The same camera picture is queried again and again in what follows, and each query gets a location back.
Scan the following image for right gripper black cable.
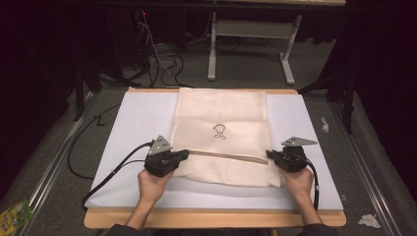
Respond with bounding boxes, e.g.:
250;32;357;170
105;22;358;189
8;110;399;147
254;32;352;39
299;152;321;211

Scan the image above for black stand legs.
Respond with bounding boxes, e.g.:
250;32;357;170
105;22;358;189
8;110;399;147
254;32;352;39
72;60;134;123
297;70;358;136

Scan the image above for white metal desk frame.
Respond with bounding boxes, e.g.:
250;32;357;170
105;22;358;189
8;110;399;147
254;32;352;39
207;11;303;87

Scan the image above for person's left hand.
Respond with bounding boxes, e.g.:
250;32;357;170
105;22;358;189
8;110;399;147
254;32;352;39
137;168;175;207

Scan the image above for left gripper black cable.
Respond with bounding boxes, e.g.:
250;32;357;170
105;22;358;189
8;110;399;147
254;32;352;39
81;140;155;211

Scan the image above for crumpled white paper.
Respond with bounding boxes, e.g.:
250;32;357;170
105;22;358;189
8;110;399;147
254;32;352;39
357;213;383;229

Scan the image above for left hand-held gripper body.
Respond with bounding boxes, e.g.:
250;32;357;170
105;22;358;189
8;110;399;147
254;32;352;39
144;135;182;178

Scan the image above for person's right hand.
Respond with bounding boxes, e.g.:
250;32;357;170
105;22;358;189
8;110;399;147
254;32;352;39
279;166;316;202

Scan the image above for cream zippered cloth cover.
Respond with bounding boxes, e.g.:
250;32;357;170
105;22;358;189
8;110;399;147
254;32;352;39
170;87;282;189

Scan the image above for wooden table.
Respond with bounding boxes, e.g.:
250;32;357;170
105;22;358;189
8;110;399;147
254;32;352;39
83;86;348;229

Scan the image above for tangle of floor cables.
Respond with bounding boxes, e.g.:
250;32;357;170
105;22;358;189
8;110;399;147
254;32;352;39
132;11;212;89

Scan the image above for green printed packet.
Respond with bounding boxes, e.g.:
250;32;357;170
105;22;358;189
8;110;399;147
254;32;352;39
0;198;35;234

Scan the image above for black floor cable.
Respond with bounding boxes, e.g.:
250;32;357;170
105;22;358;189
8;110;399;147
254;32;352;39
67;103;123;181

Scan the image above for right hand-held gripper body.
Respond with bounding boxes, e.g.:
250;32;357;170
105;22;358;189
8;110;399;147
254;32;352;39
277;136;319;174

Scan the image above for white table sheet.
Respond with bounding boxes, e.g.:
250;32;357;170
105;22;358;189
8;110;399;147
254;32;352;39
84;89;344;211

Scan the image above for metal floor rail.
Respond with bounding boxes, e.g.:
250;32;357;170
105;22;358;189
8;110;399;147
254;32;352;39
13;90;95;236
328;100;401;236

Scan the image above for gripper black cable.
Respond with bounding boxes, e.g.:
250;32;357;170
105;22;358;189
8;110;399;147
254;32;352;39
81;140;155;211
299;152;321;211

